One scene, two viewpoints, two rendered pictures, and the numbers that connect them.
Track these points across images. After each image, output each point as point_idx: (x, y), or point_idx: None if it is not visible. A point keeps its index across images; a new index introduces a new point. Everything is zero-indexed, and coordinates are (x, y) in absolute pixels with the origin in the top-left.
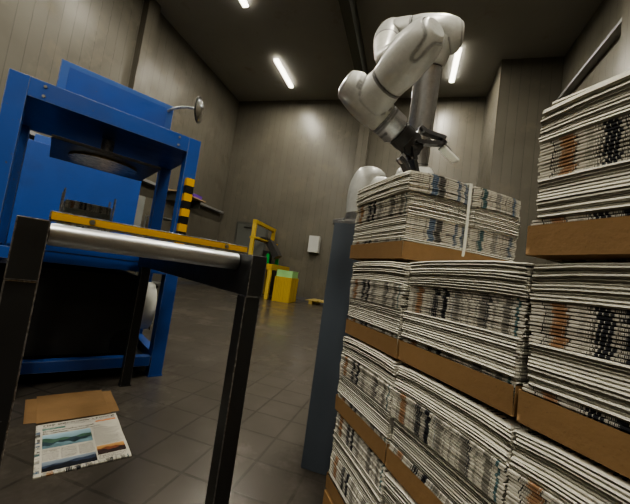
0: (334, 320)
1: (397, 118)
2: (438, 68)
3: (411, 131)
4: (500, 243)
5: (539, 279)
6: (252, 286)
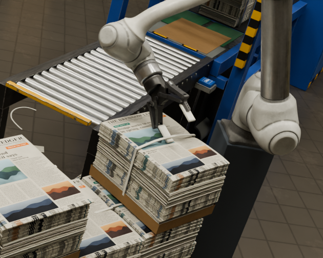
0: None
1: (138, 74)
2: (270, 3)
3: (148, 86)
4: (153, 203)
5: None
6: (90, 147)
